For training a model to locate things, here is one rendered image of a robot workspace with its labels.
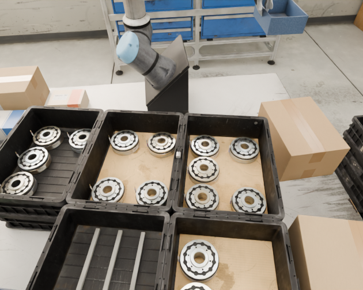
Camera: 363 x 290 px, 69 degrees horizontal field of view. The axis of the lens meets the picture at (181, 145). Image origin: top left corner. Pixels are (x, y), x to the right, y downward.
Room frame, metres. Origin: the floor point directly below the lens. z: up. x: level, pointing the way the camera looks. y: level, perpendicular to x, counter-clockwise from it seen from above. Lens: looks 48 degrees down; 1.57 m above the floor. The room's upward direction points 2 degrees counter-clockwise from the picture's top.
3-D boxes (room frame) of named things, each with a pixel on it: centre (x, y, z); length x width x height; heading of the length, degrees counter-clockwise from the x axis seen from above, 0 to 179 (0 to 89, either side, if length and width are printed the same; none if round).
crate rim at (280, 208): (0.52, -0.14, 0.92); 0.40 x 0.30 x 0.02; 173
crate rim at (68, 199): (0.55, 0.16, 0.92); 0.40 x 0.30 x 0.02; 173
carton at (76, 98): (1.05, 0.56, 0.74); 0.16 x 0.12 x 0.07; 91
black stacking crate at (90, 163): (0.55, 0.16, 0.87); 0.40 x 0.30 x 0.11; 173
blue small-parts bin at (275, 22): (1.13, -0.42, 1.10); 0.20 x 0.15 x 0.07; 5
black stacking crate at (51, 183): (0.59, 0.46, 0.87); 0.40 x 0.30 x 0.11; 173
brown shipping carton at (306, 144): (0.73, -0.47, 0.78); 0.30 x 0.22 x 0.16; 7
